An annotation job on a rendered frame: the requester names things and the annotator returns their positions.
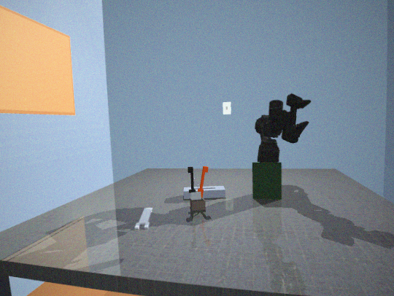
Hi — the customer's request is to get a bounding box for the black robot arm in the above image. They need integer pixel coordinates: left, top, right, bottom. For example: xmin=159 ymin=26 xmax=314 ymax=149
xmin=255 ymin=100 xmax=286 ymax=163

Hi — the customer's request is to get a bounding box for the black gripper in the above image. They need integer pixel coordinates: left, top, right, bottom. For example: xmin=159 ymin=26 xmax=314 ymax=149
xmin=275 ymin=94 xmax=311 ymax=143

